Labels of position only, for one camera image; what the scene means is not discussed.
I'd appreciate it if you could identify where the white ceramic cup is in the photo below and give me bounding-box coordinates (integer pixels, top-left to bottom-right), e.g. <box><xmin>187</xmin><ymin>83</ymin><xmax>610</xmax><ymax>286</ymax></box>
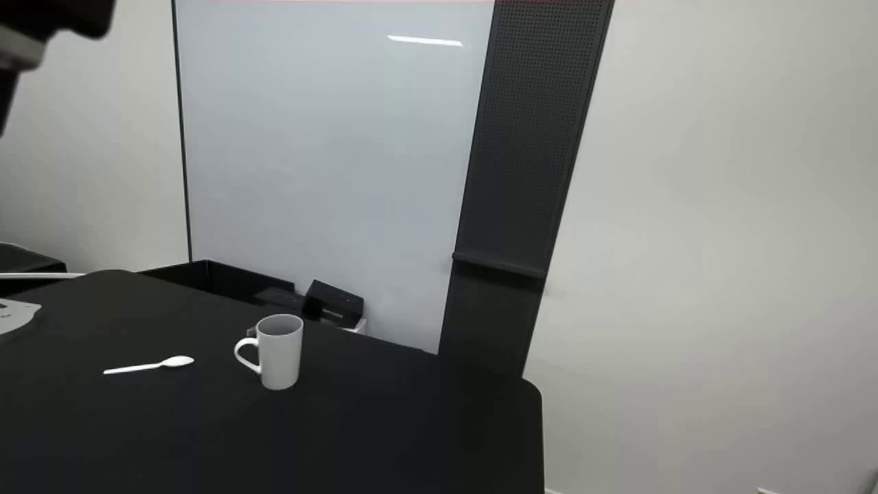
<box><xmin>230</xmin><ymin>309</ymin><xmax>308</xmax><ymax>392</ymax></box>

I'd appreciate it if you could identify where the white whiteboard panel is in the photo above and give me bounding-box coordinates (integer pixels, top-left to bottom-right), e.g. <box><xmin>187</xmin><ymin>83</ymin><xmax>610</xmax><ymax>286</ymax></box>
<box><xmin>170</xmin><ymin>0</ymin><xmax>497</xmax><ymax>356</ymax></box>

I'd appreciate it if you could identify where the small black box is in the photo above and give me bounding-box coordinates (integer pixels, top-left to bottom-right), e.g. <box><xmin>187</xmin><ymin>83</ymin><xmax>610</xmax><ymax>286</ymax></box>
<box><xmin>300</xmin><ymin>276</ymin><xmax>367</xmax><ymax>327</ymax></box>

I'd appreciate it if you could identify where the dark grey partition panel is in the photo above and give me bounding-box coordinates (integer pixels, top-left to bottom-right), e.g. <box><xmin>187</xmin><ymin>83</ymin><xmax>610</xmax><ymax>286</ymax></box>
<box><xmin>437</xmin><ymin>0</ymin><xmax>617</xmax><ymax>383</ymax></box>

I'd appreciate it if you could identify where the silver metal mounting plate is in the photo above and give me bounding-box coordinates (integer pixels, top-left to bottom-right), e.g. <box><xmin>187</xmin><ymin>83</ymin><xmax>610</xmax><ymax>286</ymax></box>
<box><xmin>0</xmin><ymin>295</ymin><xmax>43</xmax><ymax>338</ymax></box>

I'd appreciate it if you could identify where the white plastic spoon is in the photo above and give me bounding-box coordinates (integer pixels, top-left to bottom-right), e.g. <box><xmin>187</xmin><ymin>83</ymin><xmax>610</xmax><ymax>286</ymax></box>
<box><xmin>101</xmin><ymin>354</ymin><xmax>198</xmax><ymax>378</ymax></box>

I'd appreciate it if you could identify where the dark side desk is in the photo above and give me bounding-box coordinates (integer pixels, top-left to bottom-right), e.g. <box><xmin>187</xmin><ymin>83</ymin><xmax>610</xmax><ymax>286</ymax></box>
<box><xmin>0</xmin><ymin>242</ymin><xmax>69</xmax><ymax>276</ymax></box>

